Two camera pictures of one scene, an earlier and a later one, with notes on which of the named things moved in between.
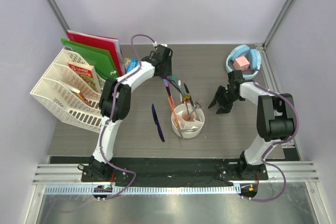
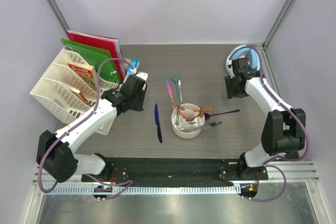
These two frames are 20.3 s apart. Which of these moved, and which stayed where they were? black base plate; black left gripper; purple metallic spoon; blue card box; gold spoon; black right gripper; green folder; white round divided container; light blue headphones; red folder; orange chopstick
Moved: purple metallic spoon; black left gripper; orange chopstick; black right gripper; gold spoon
Stayed: red folder; light blue headphones; green folder; black base plate; white round divided container; blue card box
